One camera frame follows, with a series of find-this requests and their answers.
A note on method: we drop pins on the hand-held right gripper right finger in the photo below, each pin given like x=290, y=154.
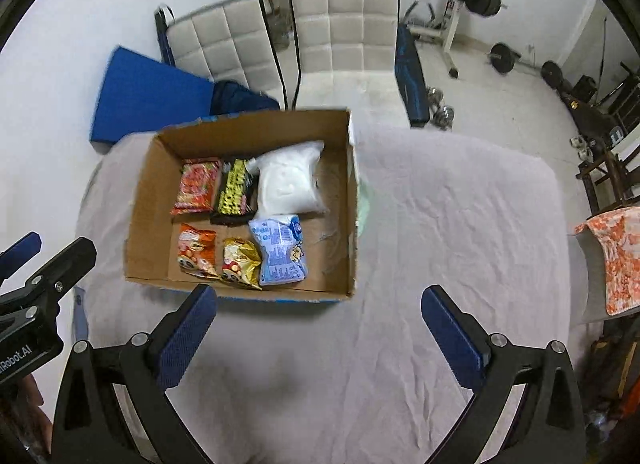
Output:
x=450, y=341

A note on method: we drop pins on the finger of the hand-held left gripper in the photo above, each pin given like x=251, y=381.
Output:
x=67, y=264
x=22, y=249

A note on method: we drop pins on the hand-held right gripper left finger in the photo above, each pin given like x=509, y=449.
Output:
x=187, y=341

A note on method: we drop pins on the orange panda snack packet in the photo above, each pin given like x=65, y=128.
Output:
x=197, y=249

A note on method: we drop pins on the gold panda snack packet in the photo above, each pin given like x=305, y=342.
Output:
x=240, y=261

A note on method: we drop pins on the light blue snack packet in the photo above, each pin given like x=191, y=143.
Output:
x=277, y=249

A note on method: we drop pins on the red snack packet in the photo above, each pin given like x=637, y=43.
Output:
x=196, y=186

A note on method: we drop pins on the black snack packet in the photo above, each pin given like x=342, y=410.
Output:
x=232, y=194

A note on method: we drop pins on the cardboard box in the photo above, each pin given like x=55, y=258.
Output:
x=330, y=224

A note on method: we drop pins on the white plastic bag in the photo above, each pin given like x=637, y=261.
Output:
x=287, y=181

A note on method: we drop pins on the person's left hand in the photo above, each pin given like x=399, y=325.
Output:
x=32, y=396

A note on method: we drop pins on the grey seat chair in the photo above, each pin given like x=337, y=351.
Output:
x=587, y=284

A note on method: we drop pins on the black and brown bag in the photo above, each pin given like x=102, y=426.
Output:
x=610, y=369

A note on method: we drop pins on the blue foam mat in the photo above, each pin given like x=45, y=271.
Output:
x=145, y=99

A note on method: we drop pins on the dark wooden chair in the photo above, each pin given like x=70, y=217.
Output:
x=607, y=174

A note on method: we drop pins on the chrome dumbbells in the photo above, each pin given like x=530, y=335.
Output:
x=442, y=111

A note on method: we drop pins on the pair of light shoes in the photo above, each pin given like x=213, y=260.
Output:
x=582, y=146

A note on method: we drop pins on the dark blue cloth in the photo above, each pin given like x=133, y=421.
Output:
x=240, y=99

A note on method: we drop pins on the white padded chair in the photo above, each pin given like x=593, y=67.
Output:
x=345, y=34
x=225, y=44

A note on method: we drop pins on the small black speaker box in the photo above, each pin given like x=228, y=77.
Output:
x=585, y=88

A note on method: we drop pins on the small barbell with black plates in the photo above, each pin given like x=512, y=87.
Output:
x=502, y=56

